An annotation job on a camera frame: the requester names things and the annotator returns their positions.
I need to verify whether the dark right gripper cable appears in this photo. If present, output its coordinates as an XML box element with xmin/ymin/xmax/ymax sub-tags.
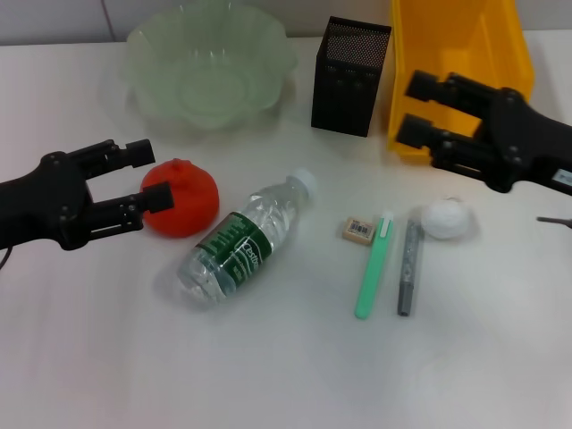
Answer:
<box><xmin>535</xmin><ymin>215</ymin><xmax>572</xmax><ymax>230</ymax></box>

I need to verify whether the beige eraser with barcode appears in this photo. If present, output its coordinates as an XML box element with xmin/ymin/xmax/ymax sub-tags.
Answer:
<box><xmin>341</xmin><ymin>217</ymin><xmax>375</xmax><ymax>245</ymax></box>

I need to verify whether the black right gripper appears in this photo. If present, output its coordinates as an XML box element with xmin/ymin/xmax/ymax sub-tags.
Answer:
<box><xmin>396</xmin><ymin>70</ymin><xmax>572</xmax><ymax>196</ymax></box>

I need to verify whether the green pen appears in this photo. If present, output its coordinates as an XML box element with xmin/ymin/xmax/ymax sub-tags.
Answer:
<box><xmin>355</xmin><ymin>210</ymin><xmax>395</xmax><ymax>320</ymax></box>

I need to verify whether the black mesh pen holder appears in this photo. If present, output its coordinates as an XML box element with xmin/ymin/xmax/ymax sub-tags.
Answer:
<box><xmin>311</xmin><ymin>16</ymin><xmax>392</xmax><ymax>138</ymax></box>

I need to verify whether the red-orange toy orange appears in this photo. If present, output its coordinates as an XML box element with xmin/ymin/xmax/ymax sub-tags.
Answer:
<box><xmin>140</xmin><ymin>158</ymin><xmax>220</xmax><ymax>240</ymax></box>

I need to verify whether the grey marker pen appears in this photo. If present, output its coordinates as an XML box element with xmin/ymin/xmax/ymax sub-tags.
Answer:
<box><xmin>397</xmin><ymin>218</ymin><xmax>425</xmax><ymax>317</ymax></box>

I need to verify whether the yellow plastic bin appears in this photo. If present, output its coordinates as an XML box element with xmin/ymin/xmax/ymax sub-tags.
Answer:
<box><xmin>386</xmin><ymin>0</ymin><xmax>536</xmax><ymax>165</ymax></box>

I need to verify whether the pale green glass fruit bowl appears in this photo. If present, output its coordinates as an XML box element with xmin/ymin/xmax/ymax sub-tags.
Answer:
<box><xmin>126</xmin><ymin>0</ymin><xmax>299</xmax><ymax>134</ymax></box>

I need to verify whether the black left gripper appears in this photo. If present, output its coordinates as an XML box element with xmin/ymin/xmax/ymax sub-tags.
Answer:
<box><xmin>0</xmin><ymin>139</ymin><xmax>175</xmax><ymax>251</ymax></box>

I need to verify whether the white paper ball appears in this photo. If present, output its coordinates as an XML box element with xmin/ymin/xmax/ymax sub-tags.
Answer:
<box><xmin>421</xmin><ymin>198</ymin><xmax>474</xmax><ymax>240</ymax></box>

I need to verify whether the clear green-label water bottle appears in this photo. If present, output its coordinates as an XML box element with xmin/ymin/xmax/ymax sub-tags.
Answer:
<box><xmin>178</xmin><ymin>167</ymin><xmax>319</xmax><ymax>310</ymax></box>

